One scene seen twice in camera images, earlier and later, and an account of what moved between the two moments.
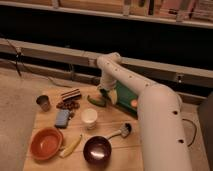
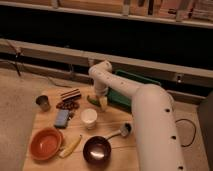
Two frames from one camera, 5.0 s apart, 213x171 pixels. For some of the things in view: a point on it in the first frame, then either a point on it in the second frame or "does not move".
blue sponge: [62, 118] does not move
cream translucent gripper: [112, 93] to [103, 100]
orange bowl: [46, 143] does not move
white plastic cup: [89, 117] does not move
